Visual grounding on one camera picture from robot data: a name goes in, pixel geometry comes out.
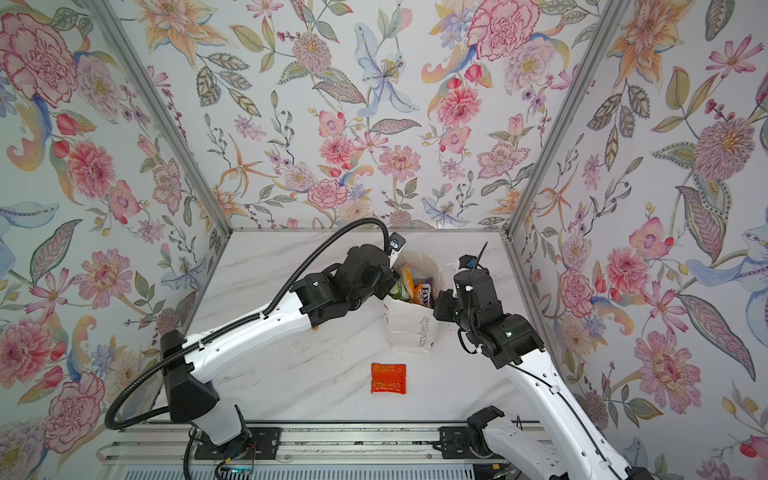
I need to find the aluminium frame post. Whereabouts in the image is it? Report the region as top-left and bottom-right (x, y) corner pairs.
(83, 0), (233, 240)
(504, 1), (628, 242)

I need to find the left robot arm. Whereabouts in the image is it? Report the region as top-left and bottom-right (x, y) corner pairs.
(164, 244), (399, 446)

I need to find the green snack pack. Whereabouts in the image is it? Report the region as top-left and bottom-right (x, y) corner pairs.
(389, 279), (412, 302)

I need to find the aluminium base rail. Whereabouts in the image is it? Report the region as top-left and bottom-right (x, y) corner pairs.
(95, 421), (613, 466)

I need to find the left black corrugated cable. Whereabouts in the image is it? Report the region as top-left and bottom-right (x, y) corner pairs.
(104, 217), (391, 431)

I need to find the orange small candy packet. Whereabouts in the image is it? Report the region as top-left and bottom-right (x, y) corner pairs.
(401, 264), (415, 301)

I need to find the right thin black cable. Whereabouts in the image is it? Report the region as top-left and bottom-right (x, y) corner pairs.
(457, 241), (637, 480)

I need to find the left aluminium frame post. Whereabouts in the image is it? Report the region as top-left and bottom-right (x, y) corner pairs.
(83, 0), (233, 240)

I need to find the orange snack pack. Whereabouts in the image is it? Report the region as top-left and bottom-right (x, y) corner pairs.
(413, 283), (433, 308)

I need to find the red small snack packet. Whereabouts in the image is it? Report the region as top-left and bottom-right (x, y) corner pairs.
(371, 363), (407, 395)

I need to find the white paper gift bag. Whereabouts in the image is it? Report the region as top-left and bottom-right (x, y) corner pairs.
(384, 251), (449, 353)

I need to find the purple Fox's candy bag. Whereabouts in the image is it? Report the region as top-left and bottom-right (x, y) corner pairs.
(413, 277), (434, 308)

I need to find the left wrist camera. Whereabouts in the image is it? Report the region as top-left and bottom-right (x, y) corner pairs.
(388, 232), (406, 268)

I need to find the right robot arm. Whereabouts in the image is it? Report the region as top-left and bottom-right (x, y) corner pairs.
(434, 286), (653, 479)

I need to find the right aluminium frame post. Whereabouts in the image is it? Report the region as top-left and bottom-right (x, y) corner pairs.
(504, 1), (628, 242)

